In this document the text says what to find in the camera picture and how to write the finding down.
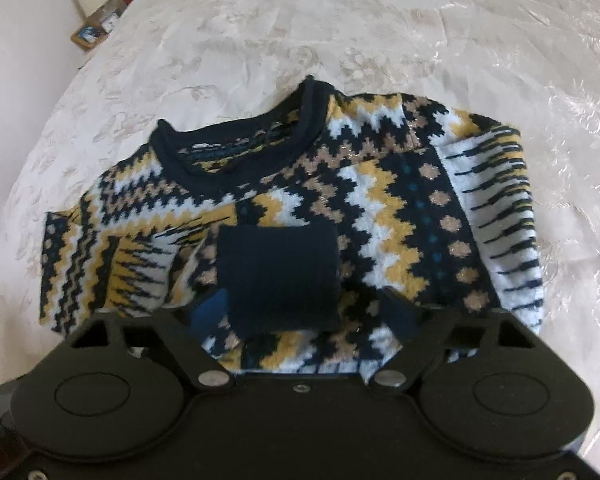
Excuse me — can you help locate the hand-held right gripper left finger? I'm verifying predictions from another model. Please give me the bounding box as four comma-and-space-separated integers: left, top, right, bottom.
70, 290, 236, 392

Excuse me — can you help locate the navy yellow zigzag knit sweater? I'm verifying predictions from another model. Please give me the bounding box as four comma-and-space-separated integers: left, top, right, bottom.
39, 75, 547, 377

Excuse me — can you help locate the small photo frame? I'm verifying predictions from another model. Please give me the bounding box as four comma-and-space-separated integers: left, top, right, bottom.
100, 8, 126, 34

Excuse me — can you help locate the white embroidered bedspread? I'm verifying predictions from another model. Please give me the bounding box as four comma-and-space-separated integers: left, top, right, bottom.
0, 0, 600, 463

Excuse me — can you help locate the wooden picture frame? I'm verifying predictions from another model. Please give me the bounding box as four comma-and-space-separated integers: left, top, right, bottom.
70, 22, 107, 51

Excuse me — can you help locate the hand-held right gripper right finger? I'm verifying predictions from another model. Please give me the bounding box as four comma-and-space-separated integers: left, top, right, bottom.
368, 293, 540, 394

